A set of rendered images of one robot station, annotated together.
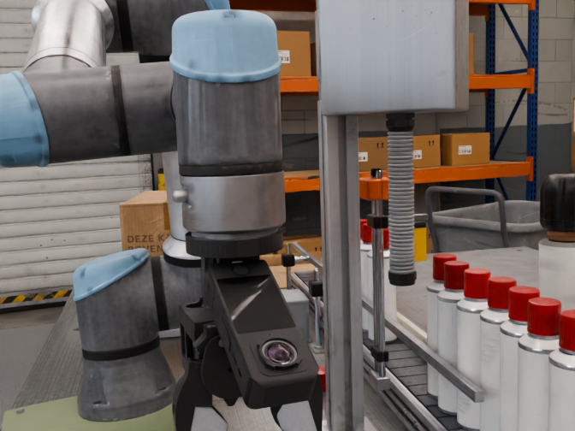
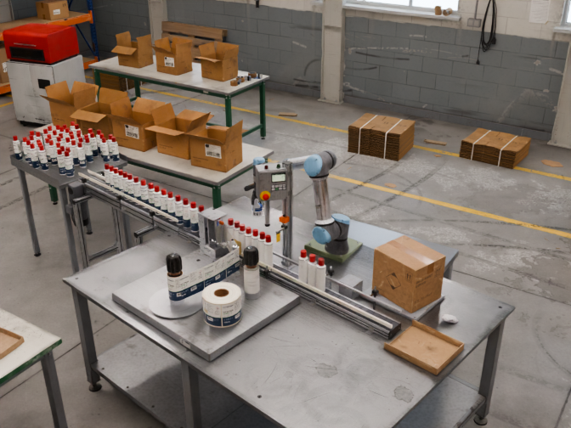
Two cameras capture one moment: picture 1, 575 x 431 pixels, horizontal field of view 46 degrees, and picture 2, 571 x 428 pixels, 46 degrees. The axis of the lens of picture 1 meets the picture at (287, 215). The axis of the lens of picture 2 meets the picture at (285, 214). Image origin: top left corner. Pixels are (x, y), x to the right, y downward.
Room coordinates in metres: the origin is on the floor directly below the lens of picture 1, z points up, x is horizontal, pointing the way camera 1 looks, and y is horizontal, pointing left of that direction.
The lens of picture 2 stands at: (3.69, -2.19, 2.97)
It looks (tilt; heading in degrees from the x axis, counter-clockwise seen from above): 27 degrees down; 143
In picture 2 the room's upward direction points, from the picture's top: straight up
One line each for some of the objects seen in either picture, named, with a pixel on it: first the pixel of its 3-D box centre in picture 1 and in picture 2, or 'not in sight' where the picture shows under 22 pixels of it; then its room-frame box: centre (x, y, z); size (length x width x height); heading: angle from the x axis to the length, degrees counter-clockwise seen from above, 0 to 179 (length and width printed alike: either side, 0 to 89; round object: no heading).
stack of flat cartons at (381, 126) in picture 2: not in sight; (381, 136); (-1.55, 3.22, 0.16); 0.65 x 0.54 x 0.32; 24
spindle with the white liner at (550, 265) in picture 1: (565, 261); (251, 272); (1.13, -0.47, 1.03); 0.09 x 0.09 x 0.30
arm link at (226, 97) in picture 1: (227, 95); (259, 166); (0.49, 0.04, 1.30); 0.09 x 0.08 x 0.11; 12
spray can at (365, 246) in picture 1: (371, 277); (312, 271); (1.26, -0.16, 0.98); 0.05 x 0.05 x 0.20
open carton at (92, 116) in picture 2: not in sight; (100, 115); (-1.99, 0.02, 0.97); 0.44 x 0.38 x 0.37; 115
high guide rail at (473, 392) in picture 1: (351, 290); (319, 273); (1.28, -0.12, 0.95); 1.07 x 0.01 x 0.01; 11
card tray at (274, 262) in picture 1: (297, 268); (424, 346); (1.98, -0.02, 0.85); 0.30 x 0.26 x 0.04; 11
